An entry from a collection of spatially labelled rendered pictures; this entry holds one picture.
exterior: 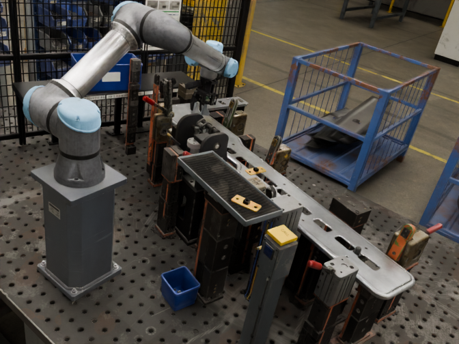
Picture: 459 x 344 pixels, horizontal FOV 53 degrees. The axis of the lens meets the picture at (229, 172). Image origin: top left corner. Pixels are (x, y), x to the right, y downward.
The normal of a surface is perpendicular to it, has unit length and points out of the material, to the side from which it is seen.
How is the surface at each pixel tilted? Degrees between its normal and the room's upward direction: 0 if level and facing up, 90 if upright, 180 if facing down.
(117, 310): 0
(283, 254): 90
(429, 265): 0
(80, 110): 7
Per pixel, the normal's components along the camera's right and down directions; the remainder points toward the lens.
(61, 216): -0.62, 0.31
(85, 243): 0.77, 0.43
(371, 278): 0.16, -0.85
